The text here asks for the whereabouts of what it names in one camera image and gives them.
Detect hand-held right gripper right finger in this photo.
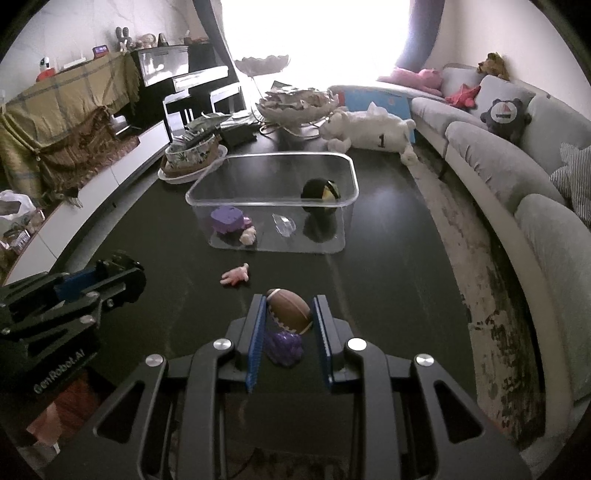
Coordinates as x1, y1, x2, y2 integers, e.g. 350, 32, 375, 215
311, 295, 532, 480

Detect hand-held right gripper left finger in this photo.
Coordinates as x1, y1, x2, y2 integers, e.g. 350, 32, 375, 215
44, 293, 269, 480

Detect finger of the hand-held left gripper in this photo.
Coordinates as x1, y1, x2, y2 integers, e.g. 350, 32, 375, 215
0, 251, 139, 315
0, 268, 148, 344

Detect purple grapes toy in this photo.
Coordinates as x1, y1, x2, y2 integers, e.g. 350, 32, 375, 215
264, 330, 304, 367

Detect brown toy football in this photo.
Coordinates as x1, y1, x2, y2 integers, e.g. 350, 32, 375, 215
265, 288, 314, 335

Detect clear plastic gem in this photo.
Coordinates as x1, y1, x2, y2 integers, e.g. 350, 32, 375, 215
271, 213, 297, 238

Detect dark multicoloured ball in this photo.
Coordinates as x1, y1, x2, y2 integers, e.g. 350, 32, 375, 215
301, 178, 342, 214

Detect clear plastic bin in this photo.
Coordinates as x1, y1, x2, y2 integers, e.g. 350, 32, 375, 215
185, 152, 360, 254

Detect black desktop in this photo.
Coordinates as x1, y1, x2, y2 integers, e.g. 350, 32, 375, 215
0, 134, 478, 480

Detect orange cloth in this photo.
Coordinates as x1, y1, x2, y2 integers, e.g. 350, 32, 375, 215
28, 369, 112, 444

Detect clear plastic bag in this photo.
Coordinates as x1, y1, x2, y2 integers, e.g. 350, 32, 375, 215
0, 189, 38, 227

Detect white low cabinet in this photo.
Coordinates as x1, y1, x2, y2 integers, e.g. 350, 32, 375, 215
0, 121, 171, 287

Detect patterned bowl on plate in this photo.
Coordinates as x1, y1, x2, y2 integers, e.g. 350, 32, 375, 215
158, 144, 229, 185

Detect brown patterned cloth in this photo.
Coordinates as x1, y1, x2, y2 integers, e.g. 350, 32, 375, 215
28, 106, 139, 199

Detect floral ceramic pot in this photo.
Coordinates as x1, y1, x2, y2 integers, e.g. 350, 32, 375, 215
165, 134, 221, 171

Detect yellow plaid cloth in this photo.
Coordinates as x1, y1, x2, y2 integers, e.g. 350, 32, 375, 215
0, 58, 141, 195

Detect worn patterned rug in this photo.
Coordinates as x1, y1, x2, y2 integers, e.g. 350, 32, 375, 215
406, 143, 573, 453

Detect silver foil packets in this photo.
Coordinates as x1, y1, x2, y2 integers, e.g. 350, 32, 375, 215
185, 113, 236, 137

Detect black box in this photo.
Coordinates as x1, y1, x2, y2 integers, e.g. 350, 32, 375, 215
219, 124, 258, 147

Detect white plush sheep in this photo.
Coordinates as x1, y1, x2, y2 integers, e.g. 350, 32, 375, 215
320, 102, 419, 166

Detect white tiered lotus bowl stand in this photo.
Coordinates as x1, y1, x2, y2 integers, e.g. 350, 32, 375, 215
233, 54, 340, 138

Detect black piano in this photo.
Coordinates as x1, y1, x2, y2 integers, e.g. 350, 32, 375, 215
130, 41, 230, 123

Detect pile of paper packets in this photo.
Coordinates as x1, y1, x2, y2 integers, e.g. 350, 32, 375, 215
259, 87, 338, 112

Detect blue flat box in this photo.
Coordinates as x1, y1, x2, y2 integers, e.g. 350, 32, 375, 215
339, 88, 417, 145

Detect grey curved sofa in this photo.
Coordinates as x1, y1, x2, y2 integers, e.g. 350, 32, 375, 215
328, 65, 591, 416

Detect purple curtain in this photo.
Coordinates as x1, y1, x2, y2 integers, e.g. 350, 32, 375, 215
191, 0, 232, 88
394, 0, 444, 70

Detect pink plush toy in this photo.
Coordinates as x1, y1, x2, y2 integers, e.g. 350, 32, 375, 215
378, 67, 444, 97

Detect red starfish plush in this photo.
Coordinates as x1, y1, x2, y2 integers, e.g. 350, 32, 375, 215
445, 84, 482, 110

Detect navy sailboat cushion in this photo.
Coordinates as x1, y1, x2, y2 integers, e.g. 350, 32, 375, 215
480, 97, 533, 144

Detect striped cushion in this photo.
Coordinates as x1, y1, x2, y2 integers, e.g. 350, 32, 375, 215
549, 143, 591, 229

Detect brown plush toy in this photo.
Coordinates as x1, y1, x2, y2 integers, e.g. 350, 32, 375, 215
477, 52, 510, 80

